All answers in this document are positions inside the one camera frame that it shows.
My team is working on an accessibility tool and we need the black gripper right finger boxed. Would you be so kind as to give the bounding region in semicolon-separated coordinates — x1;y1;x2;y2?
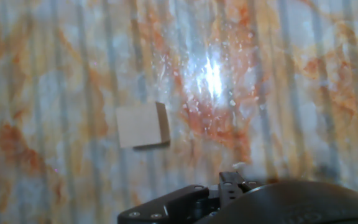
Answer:
218;170;252;208

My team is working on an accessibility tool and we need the orange marble pattern mat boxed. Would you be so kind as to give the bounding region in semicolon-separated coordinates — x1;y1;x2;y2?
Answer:
0;0;358;224

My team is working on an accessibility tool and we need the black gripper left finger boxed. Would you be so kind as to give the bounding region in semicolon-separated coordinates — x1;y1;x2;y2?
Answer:
117;184;211;224

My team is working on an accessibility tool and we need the wooden cube block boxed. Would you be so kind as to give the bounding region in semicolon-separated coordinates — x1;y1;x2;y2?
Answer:
116;101;171;149

